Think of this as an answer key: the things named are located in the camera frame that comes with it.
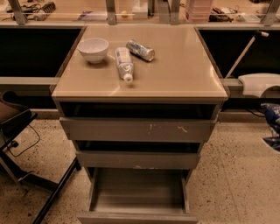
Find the blue chip bag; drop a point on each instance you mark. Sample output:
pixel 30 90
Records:
pixel 272 116

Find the grey drawer cabinet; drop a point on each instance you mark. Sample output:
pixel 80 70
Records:
pixel 180 83

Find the top drawer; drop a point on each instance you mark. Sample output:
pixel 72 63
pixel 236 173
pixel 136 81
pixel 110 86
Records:
pixel 137 130

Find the middle drawer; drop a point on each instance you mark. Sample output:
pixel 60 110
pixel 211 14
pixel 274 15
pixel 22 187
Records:
pixel 138 160

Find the open bottom drawer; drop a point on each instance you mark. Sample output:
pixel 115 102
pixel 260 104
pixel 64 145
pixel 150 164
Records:
pixel 134 196

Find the clear plastic water bottle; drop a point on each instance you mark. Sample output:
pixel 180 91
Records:
pixel 124 64

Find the silver drink can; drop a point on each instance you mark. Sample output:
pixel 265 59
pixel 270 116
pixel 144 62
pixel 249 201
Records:
pixel 140 50

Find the white bowl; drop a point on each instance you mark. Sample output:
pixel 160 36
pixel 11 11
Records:
pixel 93 50

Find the white plastic housing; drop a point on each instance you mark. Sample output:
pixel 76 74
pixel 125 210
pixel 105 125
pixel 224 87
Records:
pixel 255 84

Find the pink storage box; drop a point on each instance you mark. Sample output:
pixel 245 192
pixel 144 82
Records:
pixel 198 11

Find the dark items on right shelf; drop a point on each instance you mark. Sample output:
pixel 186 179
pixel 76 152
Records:
pixel 217 15

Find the black tools on shelf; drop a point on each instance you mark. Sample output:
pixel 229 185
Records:
pixel 36 11

